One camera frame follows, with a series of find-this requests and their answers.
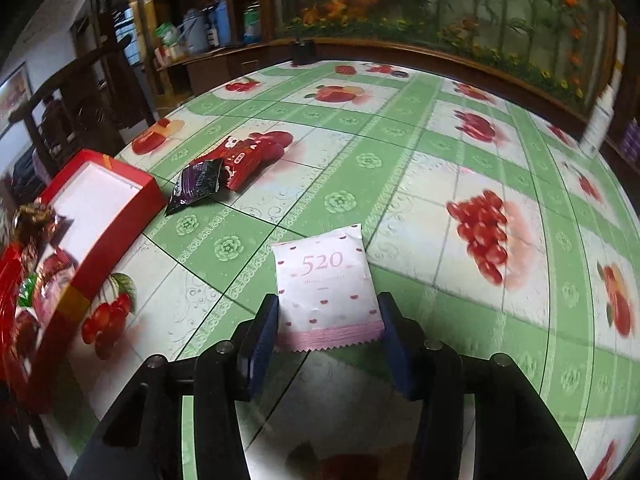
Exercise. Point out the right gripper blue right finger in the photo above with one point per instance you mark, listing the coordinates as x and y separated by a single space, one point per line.
403 341

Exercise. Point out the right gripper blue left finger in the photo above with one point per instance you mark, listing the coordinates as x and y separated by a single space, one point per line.
257 348

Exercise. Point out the white dotted snack packet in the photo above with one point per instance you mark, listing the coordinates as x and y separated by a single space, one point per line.
326 293

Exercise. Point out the dark purple plum packet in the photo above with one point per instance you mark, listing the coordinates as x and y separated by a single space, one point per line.
195 183

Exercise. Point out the long red snack packet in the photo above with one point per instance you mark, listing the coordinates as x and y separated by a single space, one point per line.
242 157

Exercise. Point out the red gift box tray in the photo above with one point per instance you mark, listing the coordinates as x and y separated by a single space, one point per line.
107 204

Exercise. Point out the large red foil bag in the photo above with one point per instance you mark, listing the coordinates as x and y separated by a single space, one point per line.
34 274

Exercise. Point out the green fruit-pattern tablecloth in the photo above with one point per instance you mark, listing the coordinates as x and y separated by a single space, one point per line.
484 220

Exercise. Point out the dark wooden chair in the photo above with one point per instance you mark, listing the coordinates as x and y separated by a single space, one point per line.
85 104

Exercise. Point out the purple bottles on shelf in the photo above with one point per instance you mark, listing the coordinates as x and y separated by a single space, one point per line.
630 145

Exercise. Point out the white spray bottle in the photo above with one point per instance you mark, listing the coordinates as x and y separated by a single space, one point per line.
599 122

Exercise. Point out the green-label plastic bottle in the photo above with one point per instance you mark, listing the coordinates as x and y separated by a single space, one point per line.
252 26

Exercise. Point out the blue thermos jug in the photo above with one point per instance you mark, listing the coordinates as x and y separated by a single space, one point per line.
219 32

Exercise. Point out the grey thermos jug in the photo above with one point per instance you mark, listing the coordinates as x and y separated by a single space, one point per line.
194 32

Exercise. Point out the floral glass partition panel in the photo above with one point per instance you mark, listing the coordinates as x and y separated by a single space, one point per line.
565 48

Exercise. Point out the framed wall painting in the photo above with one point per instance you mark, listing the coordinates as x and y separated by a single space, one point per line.
14 91

